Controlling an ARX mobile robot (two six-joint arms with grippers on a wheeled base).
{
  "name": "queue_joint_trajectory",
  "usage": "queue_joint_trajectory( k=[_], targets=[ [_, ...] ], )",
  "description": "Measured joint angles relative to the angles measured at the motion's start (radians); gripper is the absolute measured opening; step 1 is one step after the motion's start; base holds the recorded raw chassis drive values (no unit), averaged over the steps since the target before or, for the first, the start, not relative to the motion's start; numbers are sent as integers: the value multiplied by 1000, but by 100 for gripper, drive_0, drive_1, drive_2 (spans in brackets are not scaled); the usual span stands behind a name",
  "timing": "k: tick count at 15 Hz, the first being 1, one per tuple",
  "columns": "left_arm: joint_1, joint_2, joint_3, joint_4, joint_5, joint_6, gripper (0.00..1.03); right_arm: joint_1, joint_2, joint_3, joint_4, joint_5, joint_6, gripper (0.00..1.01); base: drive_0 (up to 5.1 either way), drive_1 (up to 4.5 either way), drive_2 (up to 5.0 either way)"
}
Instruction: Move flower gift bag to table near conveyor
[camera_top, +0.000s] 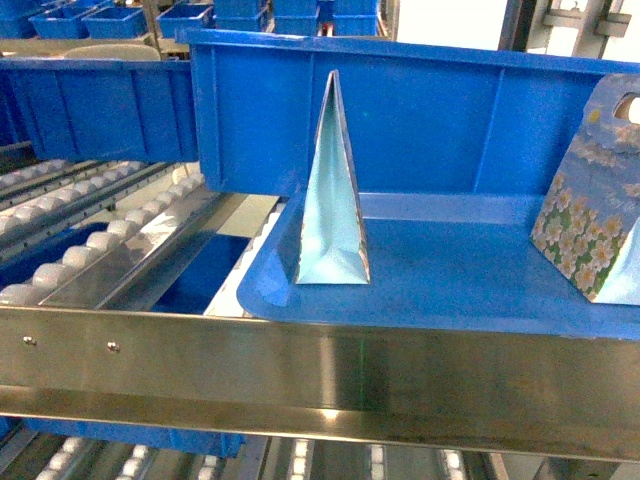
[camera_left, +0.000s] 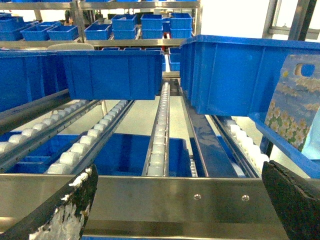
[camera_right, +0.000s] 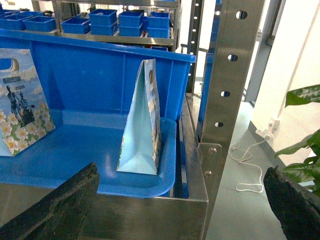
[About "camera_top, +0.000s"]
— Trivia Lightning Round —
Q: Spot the light blue flower gift bag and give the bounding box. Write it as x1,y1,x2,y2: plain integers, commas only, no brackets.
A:
295,70,371,285

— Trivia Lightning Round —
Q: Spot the flower gift bag with handle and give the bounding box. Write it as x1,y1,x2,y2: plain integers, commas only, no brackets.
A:
530,74,639,305

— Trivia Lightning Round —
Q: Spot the white roller conveyor track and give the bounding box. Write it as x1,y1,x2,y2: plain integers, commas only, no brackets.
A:
1,162,204,307

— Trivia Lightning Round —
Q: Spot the large blue plastic crate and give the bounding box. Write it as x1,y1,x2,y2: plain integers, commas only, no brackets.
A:
179,29,639,340

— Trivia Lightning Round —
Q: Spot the blue crate at left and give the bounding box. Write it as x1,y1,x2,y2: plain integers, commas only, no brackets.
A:
1,58,198,163

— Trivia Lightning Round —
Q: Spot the blue bin back middle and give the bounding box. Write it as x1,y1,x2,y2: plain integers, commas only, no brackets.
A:
82,7,148,39

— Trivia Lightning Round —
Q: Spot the blue bin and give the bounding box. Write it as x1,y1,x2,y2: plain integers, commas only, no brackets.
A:
29,5,96,40
82,7,148,39

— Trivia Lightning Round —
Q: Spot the blue bin back left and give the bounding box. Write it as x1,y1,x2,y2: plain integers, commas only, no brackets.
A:
29,5,96,40

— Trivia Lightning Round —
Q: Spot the stainless steel shelf rail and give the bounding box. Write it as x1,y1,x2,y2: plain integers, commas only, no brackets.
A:
1,308,639,462

